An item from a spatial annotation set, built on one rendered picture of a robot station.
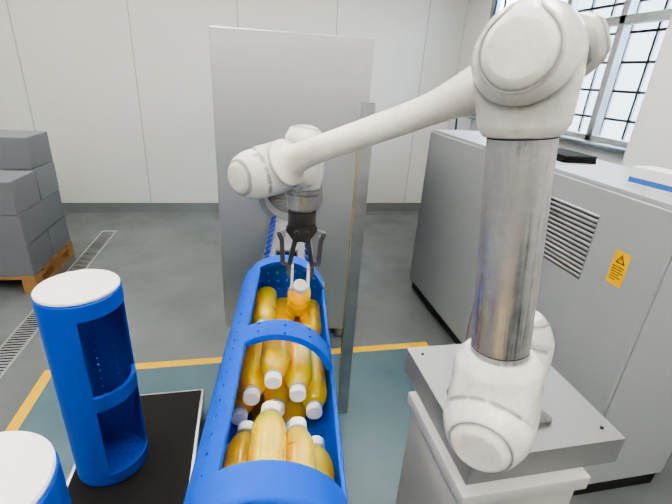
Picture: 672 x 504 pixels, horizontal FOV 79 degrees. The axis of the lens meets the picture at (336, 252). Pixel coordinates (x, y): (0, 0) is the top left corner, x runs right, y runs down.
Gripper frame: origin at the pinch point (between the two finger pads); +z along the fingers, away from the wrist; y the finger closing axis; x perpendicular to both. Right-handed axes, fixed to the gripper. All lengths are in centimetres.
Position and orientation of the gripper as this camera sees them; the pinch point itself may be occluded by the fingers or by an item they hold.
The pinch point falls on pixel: (300, 277)
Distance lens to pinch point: 116.8
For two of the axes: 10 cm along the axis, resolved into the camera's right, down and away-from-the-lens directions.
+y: -9.9, -0.3, -1.0
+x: 0.8, 3.9, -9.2
